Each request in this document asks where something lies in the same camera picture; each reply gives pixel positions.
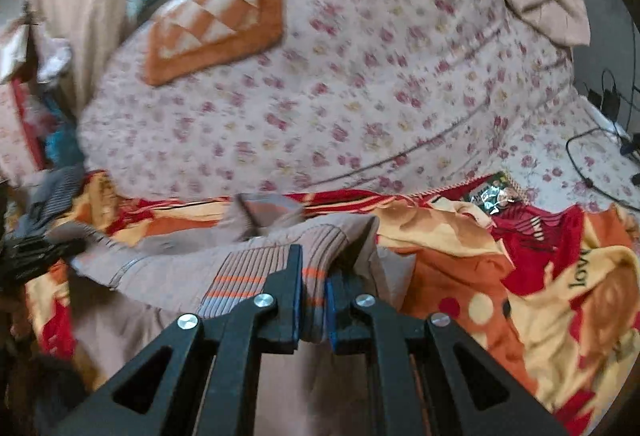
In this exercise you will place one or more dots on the green snack packet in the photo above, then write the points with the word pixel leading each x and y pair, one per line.
pixel 494 195

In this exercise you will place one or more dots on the floral rose-print quilt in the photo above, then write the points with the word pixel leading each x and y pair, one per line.
pixel 392 96

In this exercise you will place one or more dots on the black charger plugs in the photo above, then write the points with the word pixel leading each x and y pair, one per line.
pixel 608 101

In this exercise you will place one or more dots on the grey dark clothes pile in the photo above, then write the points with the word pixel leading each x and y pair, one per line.
pixel 27 252

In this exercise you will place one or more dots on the beige zip-up jacket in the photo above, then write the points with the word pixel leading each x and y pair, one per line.
pixel 124 293

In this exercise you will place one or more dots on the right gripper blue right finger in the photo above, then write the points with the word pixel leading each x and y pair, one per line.
pixel 427 377

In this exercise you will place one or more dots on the orange yellow red blanket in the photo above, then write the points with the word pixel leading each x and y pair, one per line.
pixel 553 297

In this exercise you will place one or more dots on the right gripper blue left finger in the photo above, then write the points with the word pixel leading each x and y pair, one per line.
pixel 199 377

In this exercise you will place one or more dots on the orange checkered plush cushion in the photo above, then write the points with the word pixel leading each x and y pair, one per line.
pixel 189 35

